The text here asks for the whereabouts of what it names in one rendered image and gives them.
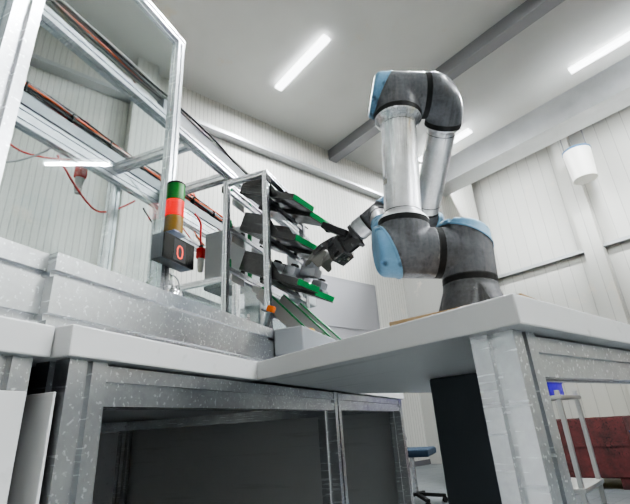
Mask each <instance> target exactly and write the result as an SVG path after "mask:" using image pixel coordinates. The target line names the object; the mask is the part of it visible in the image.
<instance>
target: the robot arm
mask: <svg viewBox="0 0 630 504"><path fill-rule="evenodd" d="M368 117H369V118H370V119H372V120H374V119H375V125H376V127H377V128H378V129H379V130H380V131H381V139H382V167H383V194H384V196H382V197H381V198H380V199H378V200H376V201H375V203H373V204H372V205H371V206H370V207H369V208H368V209H366V210H365V211H364V212H363V213H362V214H361V215H359V216H358V217H357V218H356V219H354V220H353V221H352V222H351V224H350V225H348V226H347V229H348V230H349V231H348V230H346V229H343V228H340V227H338V226H335V225H333V224H332V223H327V222H323V223H322V225H321V228H322V229H324V231H325V232H327V233H332V234H335V236H333V237H331V238H329V239H327V240H326V241H324V242H322V243H321V244H319V245H318V246H317V247H316V248H315V249H314V250H313V251H312V253H311V255H310V256H309V258H308V259H307V261H306V263H305V266H307V265H309V264H310V263H311V262H312V263H314V264H315V265H316V266H317V267H321V266H322V267H323V268H324V269H325V270H326V271H327V272H330V271H331V270H332V265H331V264H332V262H333V261H334V262H336V263H338V264H339V265H341V266H345V265H346V264H347V263H348V262H350V261H351V260H352V259H353V258H354V253H353V252H354V251H355V250H356V249H357V248H359V247H360V246H361V247H362V248H363V247H364V246H365V243H364V242H363V240H365V239H366V238H368V237H369V236H370V235H371V234H372V235H371V241H372V253H373V259H374V264H375V267H376V270H377V272H378V273H379V274H380V275H381V276H383V277H387V278H397V279H402V278H421V279H442V286H443V295H442V299H441V303H440V308H439V311H443V310H447V309H452V308H456V307H461V306H465V305H470V304H474V303H478V302H481V301H485V300H489V299H493V298H496V297H500V296H504V295H503V293H502V291H501V289H500V286H499V281H498V274H497V267H496V261H495V254H494V242H493V240H492V237H491V232H490V229H489V228H488V226H486V224H485V223H483V222H481V221H479V220H477V219H473V218H467V217H455V218H453V219H446V220H444V216H443V214H442V213H440V212H439V210H440V205H441V200H442V195H443V191H444V186H445V181H446V177H447V172H448V167H449V162H450V158H451V153H452V148H453V144H454V139H455V134H456V132H458V131H459V130H460V129H461V125H462V120H463V104H462V99H461V96H460V93H459V91H458V89H457V87H456V85H455V84H454V82H453V81H452V80H451V79H450V78H449V77H448V76H446V75H445V74H443V73H441V72H437V71H393V70H390V71H379V72H377V73H376V74H375V76H374V80H373V85H372V91H371V98H370V105H369V113H368ZM422 119H425V122H424V126H425V127H426V129H427V133H426V139H425V145H424V151H423V157H422V163H421V169H420V175H419V164H418V149H417V134H416V127H417V126H418V125H419V124H420V122H421V120H422ZM326 250H328V252H327V251H326Z"/></svg>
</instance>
